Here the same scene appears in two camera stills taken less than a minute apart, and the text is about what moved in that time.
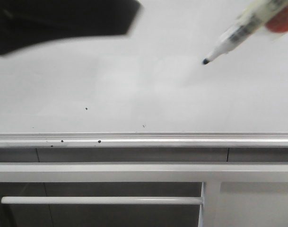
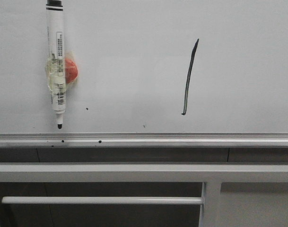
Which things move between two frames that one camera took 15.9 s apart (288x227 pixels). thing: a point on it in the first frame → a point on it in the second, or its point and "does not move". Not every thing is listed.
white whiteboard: [152, 80] does not move
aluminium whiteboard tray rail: [145, 140] does not move
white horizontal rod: [101, 200] does not move
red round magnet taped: [282, 21] → [71, 70]
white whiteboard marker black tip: [253, 19] → [55, 63]
